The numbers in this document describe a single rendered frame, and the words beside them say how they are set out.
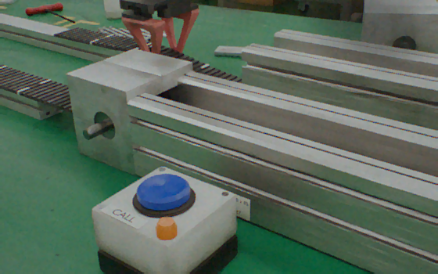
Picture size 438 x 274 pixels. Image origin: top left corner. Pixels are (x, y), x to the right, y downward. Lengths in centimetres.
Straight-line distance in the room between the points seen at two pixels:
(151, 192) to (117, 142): 17
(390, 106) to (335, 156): 18
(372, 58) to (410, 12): 15
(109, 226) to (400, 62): 39
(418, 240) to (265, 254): 12
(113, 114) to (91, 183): 7
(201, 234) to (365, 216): 12
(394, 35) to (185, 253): 51
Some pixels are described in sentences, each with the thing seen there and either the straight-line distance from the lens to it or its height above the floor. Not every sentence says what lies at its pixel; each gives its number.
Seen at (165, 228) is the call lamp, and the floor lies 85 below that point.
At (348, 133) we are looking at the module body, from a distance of 49.
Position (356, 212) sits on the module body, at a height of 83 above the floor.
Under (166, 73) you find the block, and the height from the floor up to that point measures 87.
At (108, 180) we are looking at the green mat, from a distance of 58.
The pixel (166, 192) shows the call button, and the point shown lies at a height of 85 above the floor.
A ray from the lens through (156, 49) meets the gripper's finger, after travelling 80.
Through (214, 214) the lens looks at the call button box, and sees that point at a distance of 41.
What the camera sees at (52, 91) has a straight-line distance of 73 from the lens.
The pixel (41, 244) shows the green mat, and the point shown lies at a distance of 51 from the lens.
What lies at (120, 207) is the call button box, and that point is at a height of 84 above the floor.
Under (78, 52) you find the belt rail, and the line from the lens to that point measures 96.
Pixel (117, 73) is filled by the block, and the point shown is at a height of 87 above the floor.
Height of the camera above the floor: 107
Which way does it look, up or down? 26 degrees down
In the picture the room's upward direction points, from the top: 2 degrees counter-clockwise
